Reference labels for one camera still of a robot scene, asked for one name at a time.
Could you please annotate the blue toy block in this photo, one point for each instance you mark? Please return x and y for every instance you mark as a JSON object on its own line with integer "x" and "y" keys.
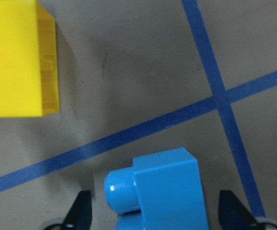
{"x": 160, "y": 191}

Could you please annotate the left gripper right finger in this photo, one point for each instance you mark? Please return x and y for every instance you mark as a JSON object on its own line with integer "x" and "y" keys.
{"x": 233, "y": 215}

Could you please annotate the yellow toy block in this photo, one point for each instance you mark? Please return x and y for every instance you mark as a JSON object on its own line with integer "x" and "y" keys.
{"x": 28, "y": 60}

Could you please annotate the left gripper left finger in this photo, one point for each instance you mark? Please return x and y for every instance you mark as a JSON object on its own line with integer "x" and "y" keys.
{"x": 79, "y": 216}

